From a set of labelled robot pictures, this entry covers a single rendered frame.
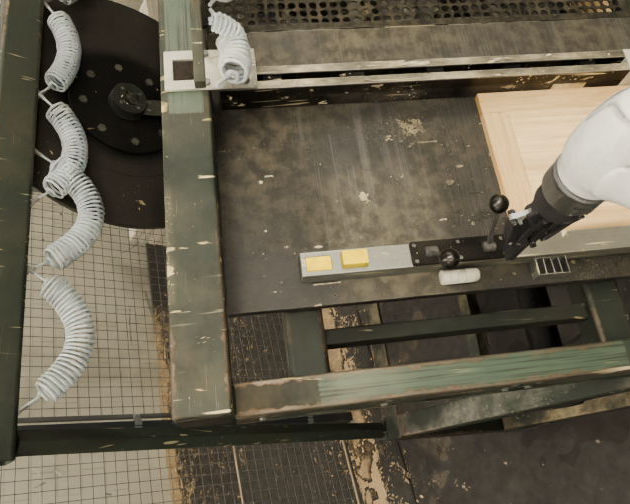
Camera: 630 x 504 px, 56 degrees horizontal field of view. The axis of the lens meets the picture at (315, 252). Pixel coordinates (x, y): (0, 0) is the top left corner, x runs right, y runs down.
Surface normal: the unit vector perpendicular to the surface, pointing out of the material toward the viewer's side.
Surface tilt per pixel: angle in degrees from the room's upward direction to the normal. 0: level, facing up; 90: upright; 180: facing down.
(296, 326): 59
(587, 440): 0
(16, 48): 90
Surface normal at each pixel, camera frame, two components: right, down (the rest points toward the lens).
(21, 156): 0.59, -0.37
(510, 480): -0.80, -0.13
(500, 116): 0.08, -0.39
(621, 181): -0.48, 0.75
